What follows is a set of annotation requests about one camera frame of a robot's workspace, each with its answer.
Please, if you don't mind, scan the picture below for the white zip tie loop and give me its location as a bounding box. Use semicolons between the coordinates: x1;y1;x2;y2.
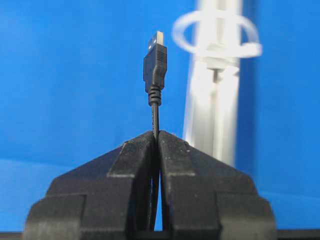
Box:
172;9;263;59

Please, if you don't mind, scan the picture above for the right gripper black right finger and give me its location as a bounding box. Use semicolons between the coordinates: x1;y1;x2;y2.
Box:
158;131;277;240

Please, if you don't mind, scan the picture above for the aluminium extrusion frame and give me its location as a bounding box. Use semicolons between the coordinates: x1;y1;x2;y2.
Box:
183;0;243;167

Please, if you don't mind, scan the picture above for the black USB cable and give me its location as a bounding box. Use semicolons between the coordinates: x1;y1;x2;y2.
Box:
142;30;168;232

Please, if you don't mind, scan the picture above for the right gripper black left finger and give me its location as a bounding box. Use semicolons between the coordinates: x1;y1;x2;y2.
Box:
23;131;155;240

